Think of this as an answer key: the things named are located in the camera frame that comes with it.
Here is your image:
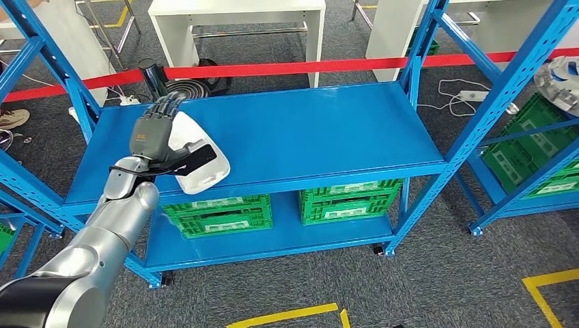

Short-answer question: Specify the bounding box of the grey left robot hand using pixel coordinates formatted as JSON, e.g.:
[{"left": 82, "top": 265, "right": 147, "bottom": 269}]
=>
[{"left": 128, "top": 92, "right": 208, "bottom": 165}]

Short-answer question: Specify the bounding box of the white curved plastic part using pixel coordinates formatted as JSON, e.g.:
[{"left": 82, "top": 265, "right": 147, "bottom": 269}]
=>
[{"left": 168, "top": 111, "right": 231, "bottom": 195}]

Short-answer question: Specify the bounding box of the blue metal shelf rack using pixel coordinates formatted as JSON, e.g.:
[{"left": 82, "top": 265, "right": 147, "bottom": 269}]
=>
[
  {"left": 0, "top": 189, "right": 64, "bottom": 282},
  {"left": 0, "top": 0, "right": 579, "bottom": 290},
  {"left": 453, "top": 120, "right": 579, "bottom": 238}
]

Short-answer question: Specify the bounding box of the grey metal casting part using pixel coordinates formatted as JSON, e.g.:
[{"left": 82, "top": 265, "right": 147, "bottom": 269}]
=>
[{"left": 533, "top": 56, "right": 579, "bottom": 118}]

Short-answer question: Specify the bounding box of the black round object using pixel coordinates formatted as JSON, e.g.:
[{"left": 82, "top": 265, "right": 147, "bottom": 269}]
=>
[{"left": 198, "top": 57, "right": 232, "bottom": 95}]

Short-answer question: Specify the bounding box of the green plastic crate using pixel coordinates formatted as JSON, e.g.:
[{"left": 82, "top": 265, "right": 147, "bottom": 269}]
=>
[
  {"left": 480, "top": 144, "right": 579, "bottom": 202},
  {"left": 162, "top": 194, "right": 273, "bottom": 239},
  {"left": 299, "top": 179, "right": 405, "bottom": 226},
  {"left": 493, "top": 92, "right": 579, "bottom": 178},
  {"left": 0, "top": 223, "right": 16, "bottom": 254},
  {"left": 406, "top": 27, "right": 440, "bottom": 57}
]

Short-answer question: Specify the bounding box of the white board panel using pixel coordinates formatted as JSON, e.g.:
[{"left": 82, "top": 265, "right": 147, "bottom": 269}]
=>
[{"left": 33, "top": 0, "right": 117, "bottom": 107}]

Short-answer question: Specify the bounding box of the yellow floor tape strip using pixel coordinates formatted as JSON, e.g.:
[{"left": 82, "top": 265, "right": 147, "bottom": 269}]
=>
[{"left": 90, "top": 4, "right": 130, "bottom": 29}]

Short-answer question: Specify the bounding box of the person's foot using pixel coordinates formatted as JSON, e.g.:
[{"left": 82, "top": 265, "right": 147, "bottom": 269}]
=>
[{"left": 0, "top": 108, "right": 31, "bottom": 130}]

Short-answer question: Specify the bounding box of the red barrier tape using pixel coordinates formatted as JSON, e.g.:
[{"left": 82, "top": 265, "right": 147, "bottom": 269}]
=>
[{"left": 3, "top": 47, "right": 579, "bottom": 104}]

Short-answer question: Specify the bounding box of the yellow floor tape square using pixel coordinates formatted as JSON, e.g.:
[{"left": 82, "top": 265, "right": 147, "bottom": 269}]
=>
[
  {"left": 521, "top": 269, "right": 579, "bottom": 328},
  {"left": 226, "top": 303, "right": 352, "bottom": 328}
]

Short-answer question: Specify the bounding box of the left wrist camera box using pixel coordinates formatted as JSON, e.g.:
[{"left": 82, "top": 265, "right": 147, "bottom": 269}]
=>
[{"left": 147, "top": 143, "right": 218, "bottom": 178}]

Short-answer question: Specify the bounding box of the black stanchion post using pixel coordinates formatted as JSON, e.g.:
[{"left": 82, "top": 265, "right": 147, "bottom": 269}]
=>
[{"left": 137, "top": 57, "right": 211, "bottom": 101}]

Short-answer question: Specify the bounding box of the chrome metal frame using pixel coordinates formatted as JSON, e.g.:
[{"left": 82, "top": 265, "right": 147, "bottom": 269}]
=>
[{"left": 76, "top": 0, "right": 142, "bottom": 62}]

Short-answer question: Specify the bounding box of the white cable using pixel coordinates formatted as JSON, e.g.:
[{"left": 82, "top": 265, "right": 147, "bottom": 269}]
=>
[{"left": 416, "top": 79, "right": 492, "bottom": 119}]

